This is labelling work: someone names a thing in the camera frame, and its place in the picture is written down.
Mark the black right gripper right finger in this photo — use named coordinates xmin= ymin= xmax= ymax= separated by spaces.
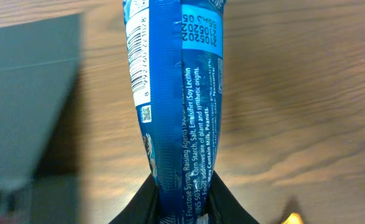
xmin=205 ymin=171 xmax=259 ymax=224

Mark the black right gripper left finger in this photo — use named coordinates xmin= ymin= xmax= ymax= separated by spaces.
xmin=109 ymin=174 xmax=159 ymax=224

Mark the orange Lemond biscuit packet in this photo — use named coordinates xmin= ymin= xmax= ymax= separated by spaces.
xmin=281 ymin=213 xmax=304 ymax=224

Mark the blue cookie roll packet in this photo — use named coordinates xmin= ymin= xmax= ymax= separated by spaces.
xmin=123 ymin=0 xmax=225 ymax=223

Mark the dark green gift box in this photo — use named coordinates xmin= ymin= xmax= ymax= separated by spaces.
xmin=0 ymin=14 xmax=81 ymax=190

